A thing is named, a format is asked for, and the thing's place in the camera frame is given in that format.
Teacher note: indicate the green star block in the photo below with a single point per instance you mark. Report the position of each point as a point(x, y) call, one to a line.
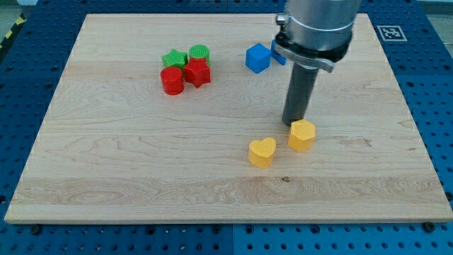
point(175, 58)

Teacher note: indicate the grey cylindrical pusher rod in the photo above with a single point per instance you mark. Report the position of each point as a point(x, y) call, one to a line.
point(298, 96)

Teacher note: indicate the red cylinder block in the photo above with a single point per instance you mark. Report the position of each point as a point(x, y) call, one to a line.
point(172, 80)

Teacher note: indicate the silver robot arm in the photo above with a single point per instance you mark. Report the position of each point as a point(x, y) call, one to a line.
point(316, 33)

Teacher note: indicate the blue cube block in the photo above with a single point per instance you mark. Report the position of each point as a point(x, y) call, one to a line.
point(258, 58)

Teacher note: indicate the wooden board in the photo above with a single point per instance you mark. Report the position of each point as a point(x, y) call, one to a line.
point(114, 148)

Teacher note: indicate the red star block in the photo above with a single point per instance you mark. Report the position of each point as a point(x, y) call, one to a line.
point(197, 72)

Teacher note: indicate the blue block behind arm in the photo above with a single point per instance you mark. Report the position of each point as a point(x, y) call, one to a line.
point(276, 56)

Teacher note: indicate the yellow heart block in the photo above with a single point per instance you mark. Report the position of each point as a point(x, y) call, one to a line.
point(261, 152)

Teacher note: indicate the white fiducial marker tag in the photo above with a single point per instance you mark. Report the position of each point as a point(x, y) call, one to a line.
point(391, 33)

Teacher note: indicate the green cylinder block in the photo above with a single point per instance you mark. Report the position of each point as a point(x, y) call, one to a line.
point(199, 52)

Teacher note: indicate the yellow hexagon block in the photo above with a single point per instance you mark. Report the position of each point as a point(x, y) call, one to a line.
point(302, 134)

